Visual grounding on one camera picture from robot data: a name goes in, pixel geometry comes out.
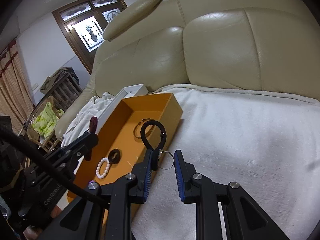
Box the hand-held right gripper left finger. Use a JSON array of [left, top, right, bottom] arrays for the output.
[[51, 149, 154, 240]]

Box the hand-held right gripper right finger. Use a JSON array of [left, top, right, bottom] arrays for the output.
[[174, 149, 290, 240]]

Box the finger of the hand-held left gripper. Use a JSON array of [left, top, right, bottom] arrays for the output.
[[42, 131, 98, 181]]

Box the brown hair tie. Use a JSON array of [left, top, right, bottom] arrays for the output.
[[108, 149, 122, 165]]

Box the black hair tie with ring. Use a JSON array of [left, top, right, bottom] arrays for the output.
[[140, 120, 174, 172]]

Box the orange cardboard box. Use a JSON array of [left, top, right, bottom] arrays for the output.
[[66, 92, 184, 233]]

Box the wicker chair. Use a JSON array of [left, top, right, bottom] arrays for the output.
[[24, 96, 65, 153]]

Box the light green cloth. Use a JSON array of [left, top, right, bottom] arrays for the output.
[[32, 102, 64, 139]]

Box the thin metal bangle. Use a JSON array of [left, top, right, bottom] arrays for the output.
[[134, 118, 154, 140]]

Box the white blanket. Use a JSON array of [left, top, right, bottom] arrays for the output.
[[60, 84, 320, 240]]

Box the olive jacket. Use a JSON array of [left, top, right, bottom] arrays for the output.
[[40, 67, 75, 93]]

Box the white cardboard box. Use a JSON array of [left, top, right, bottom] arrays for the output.
[[96, 84, 148, 133]]

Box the beige patterned curtain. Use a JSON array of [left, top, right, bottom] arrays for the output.
[[0, 40, 34, 135]]

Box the wooden stained glass door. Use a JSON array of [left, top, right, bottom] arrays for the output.
[[52, 0, 128, 74]]

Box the beige leather sofa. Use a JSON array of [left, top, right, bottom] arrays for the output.
[[54, 0, 320, 140]]

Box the black cable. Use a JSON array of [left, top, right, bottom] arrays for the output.
[[0, 122, 112, 209]]

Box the white pearl bracelet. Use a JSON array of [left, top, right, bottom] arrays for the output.
[[95, 157, 111, 179]]

